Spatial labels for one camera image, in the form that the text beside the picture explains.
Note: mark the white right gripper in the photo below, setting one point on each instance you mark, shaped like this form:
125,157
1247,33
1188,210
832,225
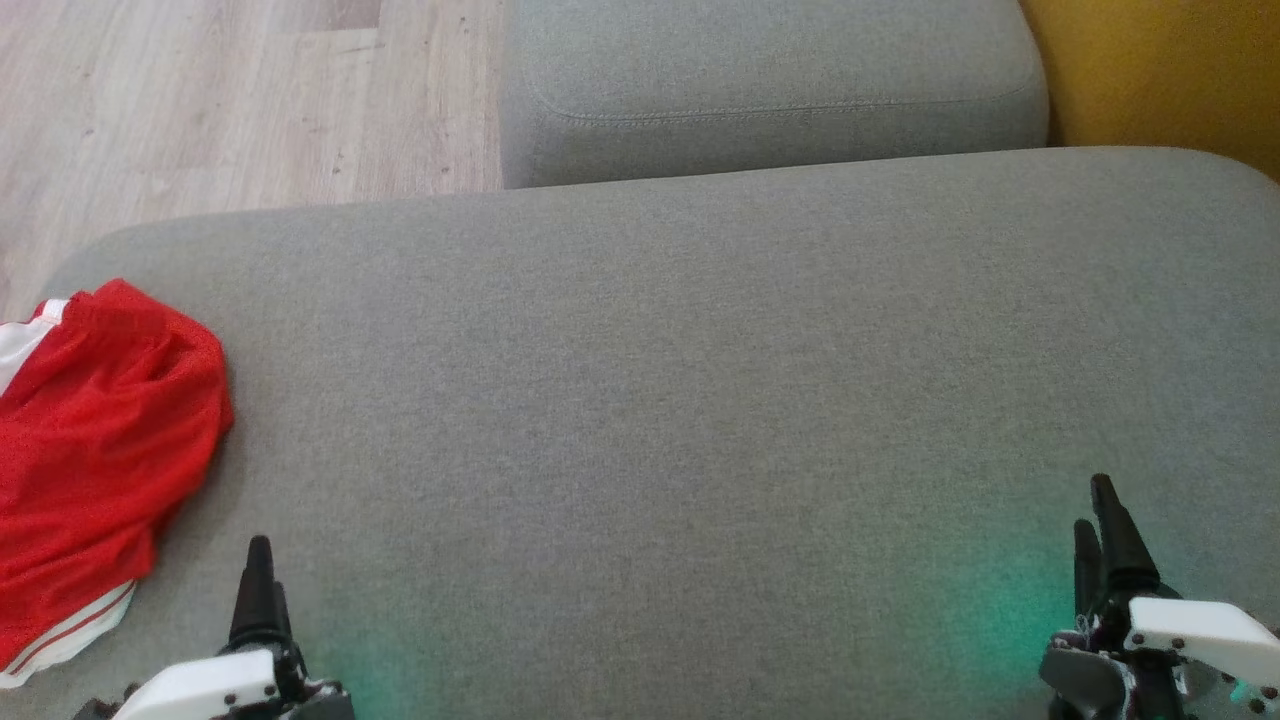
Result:
1200,630

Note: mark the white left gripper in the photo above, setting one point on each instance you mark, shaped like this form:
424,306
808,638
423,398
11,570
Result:
220,685

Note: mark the red jersey with white sleeves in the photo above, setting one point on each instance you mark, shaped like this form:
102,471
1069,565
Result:
100,450

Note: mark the large grey sofa seat cushion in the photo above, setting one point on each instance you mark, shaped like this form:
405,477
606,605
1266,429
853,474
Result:
650,400

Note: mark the yellow sofa backrest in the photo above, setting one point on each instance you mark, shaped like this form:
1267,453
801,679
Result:
1170,70

